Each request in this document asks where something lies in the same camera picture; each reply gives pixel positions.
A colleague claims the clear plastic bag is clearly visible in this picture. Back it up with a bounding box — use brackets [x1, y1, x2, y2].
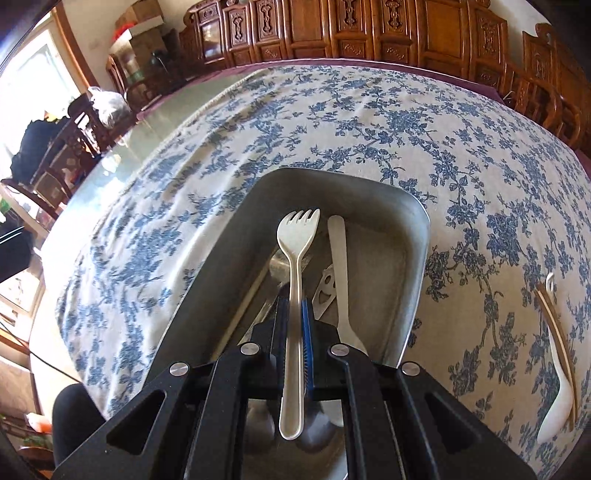
[88, 86, 133, 128]

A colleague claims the person's leg in dark pants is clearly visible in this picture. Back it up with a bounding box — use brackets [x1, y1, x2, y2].
[52, 383, 108, 469]

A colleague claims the white flat box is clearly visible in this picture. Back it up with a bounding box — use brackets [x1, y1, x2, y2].
[110, 16, 166, 52]

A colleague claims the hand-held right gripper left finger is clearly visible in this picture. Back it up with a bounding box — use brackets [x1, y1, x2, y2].
[52, 295, 291, 480]

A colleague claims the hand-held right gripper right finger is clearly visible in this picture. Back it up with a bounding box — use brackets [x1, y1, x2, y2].
[300, 298, 539, 480]

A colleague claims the wooden chopstick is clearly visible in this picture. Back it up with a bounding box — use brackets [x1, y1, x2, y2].
[534, 282, 578, 430]

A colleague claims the carved wooden sofa bench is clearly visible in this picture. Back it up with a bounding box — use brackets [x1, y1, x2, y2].
[178, 0, 525, 95]

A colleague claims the white plastic knife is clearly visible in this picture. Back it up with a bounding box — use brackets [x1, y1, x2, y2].
[323, 215, 370, 428]

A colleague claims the small wooden armchair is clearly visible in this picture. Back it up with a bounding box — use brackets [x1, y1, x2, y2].
[106, 51, 185, 112]

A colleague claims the black bag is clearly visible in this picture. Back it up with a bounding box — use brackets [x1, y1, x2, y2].
[11, 117, 68, 182]

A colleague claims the white plastic fork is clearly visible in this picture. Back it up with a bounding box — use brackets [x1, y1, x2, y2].
[278, 209, 321, 440]

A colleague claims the large brown cardboard box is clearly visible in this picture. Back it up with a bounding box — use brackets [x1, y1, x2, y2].
[129, 32, 181, 77]

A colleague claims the rectangular metal tray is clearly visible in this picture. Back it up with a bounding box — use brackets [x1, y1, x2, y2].
[150, 167, 432, 480]

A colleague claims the blue floral tablecloth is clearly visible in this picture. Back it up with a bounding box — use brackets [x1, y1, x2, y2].
[55, 64, 591, 480]

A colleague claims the carved wooden armchair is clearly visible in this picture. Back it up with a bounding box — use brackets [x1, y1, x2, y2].
[505, 22, 591, 155]

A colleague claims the wooden dining chair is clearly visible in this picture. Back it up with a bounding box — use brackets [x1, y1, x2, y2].
[0, 129, 101, 219]
[67, 95, 137, 157]

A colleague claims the wooden door frame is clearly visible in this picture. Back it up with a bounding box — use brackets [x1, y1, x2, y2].
[48, 4, 95, 90]

